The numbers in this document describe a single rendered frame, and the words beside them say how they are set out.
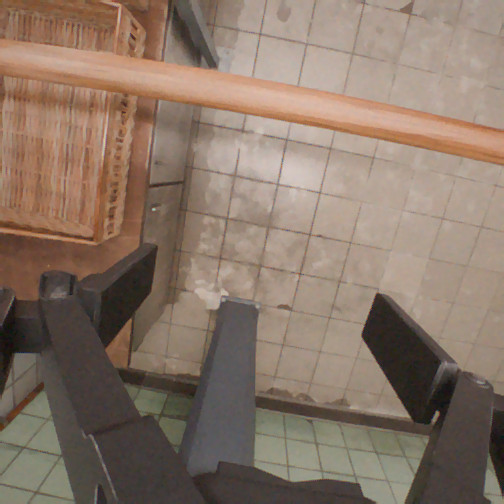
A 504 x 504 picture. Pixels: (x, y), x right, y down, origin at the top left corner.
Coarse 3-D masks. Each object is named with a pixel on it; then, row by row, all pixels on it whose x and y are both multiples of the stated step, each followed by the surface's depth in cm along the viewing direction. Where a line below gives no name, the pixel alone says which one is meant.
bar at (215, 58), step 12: (180, 0) 78; (192, 0) 81; (192, 12) 84; (192, 24) 92; (204, 24) 97; (204, 36) 100; (204, 48) 110; (216, 48) 131; (228, 48) 131; (204, 60) 132; (216, 60) 126; (228, 60) 132; (228, 72) 133
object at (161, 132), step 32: (160, 0) 78; (160, 32) 80; (192, 64) 114; (160, 128) 94; (160, 160) 100; (128, 192) 90; (160, 192) 107; (128, 224) 93; (160, 224) 114; (0, 256) 96; (32, 256) 96; (64, 256) 96; (96, 256) 95; (160, 256) 123; (32, 288) 99; (160, 288) 133; (128, 352) 103
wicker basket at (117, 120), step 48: (0, 0) 73; (48, 0) 68; (96, 0) 64; (96, 48) 80; (144, 48) 80; (0, 96) 84; (48, 96) 83; (96, 96) 83; (0, 144) 87; (48, 144) 87; (96, 144) 86; (0, 192) 90; (48, 192) 90; (96, 192) 89; (96, 240) 78
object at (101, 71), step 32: (0, 64) 26; (32, 64) 25; (64, 64) 25; (96, 64) 25; (128, 64) 25; (160, 64) 26; (160, 96) 27; (192, 96) 26; (224, 96) 26; (256, 96) 26; (288, 96) 26; (320, 96) 26; (352, 96) 26; (352, 128) 27; (384, 128) 26; (416, 128) 26; (448, 128) 26; (480, 128) 26; (480, 160) 28
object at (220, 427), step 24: (240, 312) 147; (216, 336) 125; (240, 336) 126; (216, 360) 107; (240, 360) 110; (216, 384) 96; (240, 384) 98; (192, 408) 88; (216, 408) 86; (240, 408) 88; (192, 432) 78; (216, 432) 78; (240, 432) 79; (192, 456) 70; (216, 456) 71; (240, 456) 73
